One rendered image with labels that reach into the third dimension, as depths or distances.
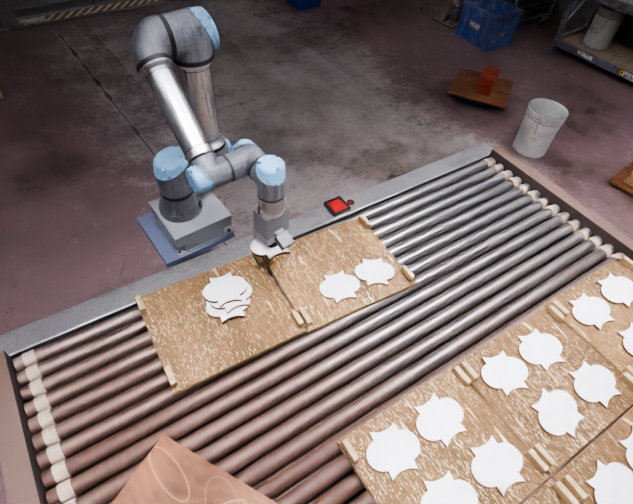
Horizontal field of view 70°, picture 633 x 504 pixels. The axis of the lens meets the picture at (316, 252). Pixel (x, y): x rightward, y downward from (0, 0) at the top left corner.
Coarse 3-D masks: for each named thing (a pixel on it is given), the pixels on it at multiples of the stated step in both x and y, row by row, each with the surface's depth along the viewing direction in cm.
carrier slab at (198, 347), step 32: (192, 288) 144; (256, 288) 146; (160, 320) 136; (192, 320) 137; (256, 320) 138; (288, 320) 139; (160, 352) 129; (192, 352) 130; (224, 352) 131; (256, 352) 131; (192, 384) 124
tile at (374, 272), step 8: (360, 264) 154; (368, 264) 154; (376, 264) 155; (384, 264) 155; (360, 272) 152; (368, 272) 152; (376, 272) 152; (384, 272) 153; (392, 272) 153; (360, 280) 151; (368, 280) 150; (376, 280) 150; (384, 280) 150
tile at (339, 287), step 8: (328, 280) 149; (336, 280) 149; (344, 280) 149; (352, 280) 149; (320, 288) 146; (328, 288) 147; (336, 288) 147; (344, 288) 147; (352, 288) 147; (328, 296) 145; (336, 296) 145; (344, 296) 145; (352, 296) 145; (336, 304) 144
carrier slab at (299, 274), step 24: (312, 240) 161; (336, 240) 162; (360, 240) 163; (288, 264) 154; (312, 264) 154; (336, 264) 155; (288, 288) 147; (312, 288) 148; (360, 288) 149; (384, 288) 150; (408, 288) 152; (312, 312) 142; (336, 312) 142
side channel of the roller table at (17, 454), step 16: (0, 352) 125; (0, 368) 122; (0, 384) 119; (16, 384) 122; (0, 400) 116; (16, 400) 117; (0, 416) 113; (16, 416) 114; (0, 432) 111; (16, 432) 111; (0, 448) 109; (16, 448) 109; (32, 448) 113; (16, 464) 107; (32, 464) 108; (16, 480) 104; (32, 480) 105; (16, 496) 102; (32, 496) 102
